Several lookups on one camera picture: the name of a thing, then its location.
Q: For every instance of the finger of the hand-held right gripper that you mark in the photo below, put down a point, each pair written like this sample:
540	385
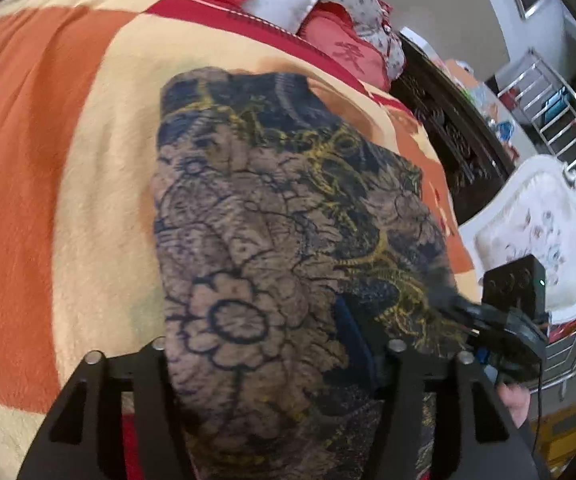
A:
455	302

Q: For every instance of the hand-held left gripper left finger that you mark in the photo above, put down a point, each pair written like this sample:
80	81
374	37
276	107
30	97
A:
152	375

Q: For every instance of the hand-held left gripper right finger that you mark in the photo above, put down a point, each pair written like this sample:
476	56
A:
358	340

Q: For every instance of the floral blue and tan garment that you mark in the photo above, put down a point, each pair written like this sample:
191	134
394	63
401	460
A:
248	260

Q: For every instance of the person's right hand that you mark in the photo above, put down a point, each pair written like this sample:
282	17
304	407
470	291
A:
515	402

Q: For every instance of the white upholstered chair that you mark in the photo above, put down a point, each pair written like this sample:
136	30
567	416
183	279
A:
528	210

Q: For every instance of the yellow box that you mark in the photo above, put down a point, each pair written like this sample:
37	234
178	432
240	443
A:
568	430

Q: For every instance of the pile of colourful packets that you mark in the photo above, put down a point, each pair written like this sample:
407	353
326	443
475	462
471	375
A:
473	90

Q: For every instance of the orange dotted fleece blanket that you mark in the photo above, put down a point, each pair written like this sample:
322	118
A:
67	160

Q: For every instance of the small red heart pillow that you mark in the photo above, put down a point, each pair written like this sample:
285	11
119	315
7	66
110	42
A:
343	45

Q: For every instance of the white pillow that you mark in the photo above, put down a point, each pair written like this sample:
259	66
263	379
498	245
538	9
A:
283	0

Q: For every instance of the dark carved wooden bed frame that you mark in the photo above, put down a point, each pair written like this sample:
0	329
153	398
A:
448	125

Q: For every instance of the metal rail rack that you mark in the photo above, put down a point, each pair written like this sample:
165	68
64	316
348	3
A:
532	56

